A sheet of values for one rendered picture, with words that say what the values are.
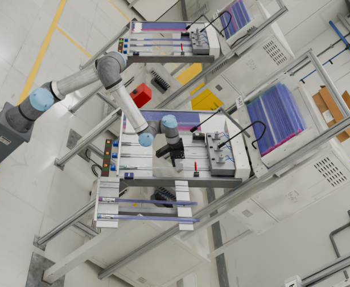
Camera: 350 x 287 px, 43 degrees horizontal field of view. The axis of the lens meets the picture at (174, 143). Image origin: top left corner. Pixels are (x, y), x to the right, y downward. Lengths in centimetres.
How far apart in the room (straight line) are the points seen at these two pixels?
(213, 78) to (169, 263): 161
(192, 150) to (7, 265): 125
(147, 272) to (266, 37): 203
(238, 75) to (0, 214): 218
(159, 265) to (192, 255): 24
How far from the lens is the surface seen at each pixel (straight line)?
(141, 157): 265
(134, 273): 316
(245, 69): 383
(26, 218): 297
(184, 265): 310
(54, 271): 275
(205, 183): 254
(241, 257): 437
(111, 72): 219
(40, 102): 235
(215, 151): 264
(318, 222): 407
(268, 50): 378
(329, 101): 303
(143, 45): 387
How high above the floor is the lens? 204
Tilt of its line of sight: 23 degrees down
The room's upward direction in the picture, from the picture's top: 54 degrees clockwise
